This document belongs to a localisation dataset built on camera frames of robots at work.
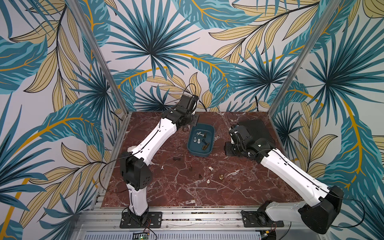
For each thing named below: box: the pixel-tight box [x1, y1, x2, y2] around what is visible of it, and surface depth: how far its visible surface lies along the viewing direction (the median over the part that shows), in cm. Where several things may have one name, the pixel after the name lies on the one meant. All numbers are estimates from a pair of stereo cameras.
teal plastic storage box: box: [186, 123, 215, 157], surface depth 103 cm
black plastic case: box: [238, 119, 276, 148], surface depth 108 cm
